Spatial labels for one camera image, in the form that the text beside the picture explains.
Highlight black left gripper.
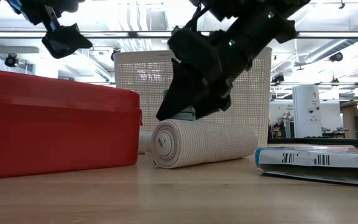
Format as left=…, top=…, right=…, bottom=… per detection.
left=0, top=0, right=94, bottom=60

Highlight white background cabinet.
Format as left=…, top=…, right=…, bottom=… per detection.
left=291, top=85, right=323, bottom=139

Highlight blue white barcode box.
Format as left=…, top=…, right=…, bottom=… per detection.
left=254, top=144, right=358, bottom=189

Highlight red first aid case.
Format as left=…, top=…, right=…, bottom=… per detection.
left=0, top=67, right=144, bottom=181

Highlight beige elastic bandage roll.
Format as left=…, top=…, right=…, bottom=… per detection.
left=150, top=118, right=259, bottom=170

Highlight black ceiling rail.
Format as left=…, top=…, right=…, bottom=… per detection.
left=0, top=30, right=358, bottom=40

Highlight green capped medicine bottle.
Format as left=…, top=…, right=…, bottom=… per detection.
left=162, top=89, right=196, bottom=122

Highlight white perforated plastic basket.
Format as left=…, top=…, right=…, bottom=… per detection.
left=112, top=46, right=273, bottom=148

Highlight white gauze roll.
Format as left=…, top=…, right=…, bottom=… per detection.
left=137, top=131, right=154, bottom=155

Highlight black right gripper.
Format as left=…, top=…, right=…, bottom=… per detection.
left=155, top=0, right=311, bottom=122

